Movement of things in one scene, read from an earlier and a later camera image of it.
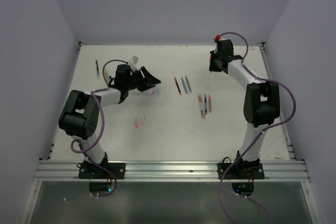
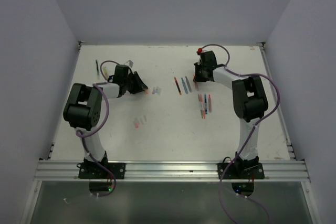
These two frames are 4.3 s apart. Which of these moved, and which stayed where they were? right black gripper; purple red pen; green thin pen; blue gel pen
Moved: right black gripper
Stayed: green thin pen; blue gel pen; purple red pen
